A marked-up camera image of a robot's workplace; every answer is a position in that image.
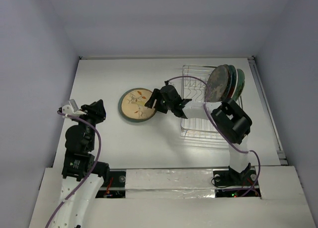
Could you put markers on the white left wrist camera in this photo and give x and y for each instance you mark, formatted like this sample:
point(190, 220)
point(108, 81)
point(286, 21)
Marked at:
point(71, 109)

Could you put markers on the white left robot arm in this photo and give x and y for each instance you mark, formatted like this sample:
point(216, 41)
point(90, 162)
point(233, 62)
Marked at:
point(82, 173)

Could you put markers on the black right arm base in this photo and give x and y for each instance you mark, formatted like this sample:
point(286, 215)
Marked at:
point(229, 177)

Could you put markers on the green rimmed plate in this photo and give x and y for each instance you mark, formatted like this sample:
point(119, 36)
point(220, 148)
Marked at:
point(240, 85)

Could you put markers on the foil covered front block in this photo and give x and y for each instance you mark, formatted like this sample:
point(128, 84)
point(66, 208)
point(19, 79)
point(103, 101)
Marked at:
point(169, 184)

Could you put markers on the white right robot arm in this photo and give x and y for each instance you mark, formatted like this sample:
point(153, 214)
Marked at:
point(228, 118)

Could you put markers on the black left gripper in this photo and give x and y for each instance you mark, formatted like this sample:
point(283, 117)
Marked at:
point(96, 110)

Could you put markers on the plain teal plate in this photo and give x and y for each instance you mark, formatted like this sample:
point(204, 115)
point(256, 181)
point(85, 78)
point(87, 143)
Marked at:
point(129, 118)

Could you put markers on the beige leaf pattern plate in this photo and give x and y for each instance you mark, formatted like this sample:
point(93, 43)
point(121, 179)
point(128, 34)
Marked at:
point(135, 103)

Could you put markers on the wire dish rack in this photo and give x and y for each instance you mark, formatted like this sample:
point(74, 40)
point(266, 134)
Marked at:
point(194, 84)

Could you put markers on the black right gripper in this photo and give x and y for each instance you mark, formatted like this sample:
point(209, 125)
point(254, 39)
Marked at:
point(159, 99)

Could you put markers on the grey reindeer pattern plate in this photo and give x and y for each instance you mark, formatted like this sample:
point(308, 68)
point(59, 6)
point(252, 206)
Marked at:
point(218, 84)

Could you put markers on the red and teal plate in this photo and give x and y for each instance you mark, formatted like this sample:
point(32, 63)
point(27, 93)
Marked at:
point(234, 79)

